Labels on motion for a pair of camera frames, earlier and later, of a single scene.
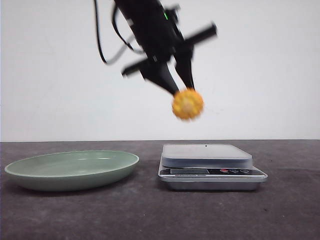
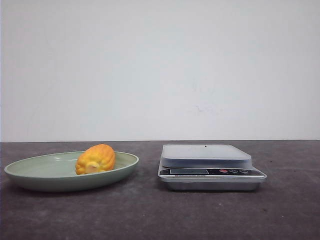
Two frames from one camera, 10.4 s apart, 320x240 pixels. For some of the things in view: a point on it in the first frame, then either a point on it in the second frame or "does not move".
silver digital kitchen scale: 208,167 does not move
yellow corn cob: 187,105 → 97,158
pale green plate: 72,170 does not move
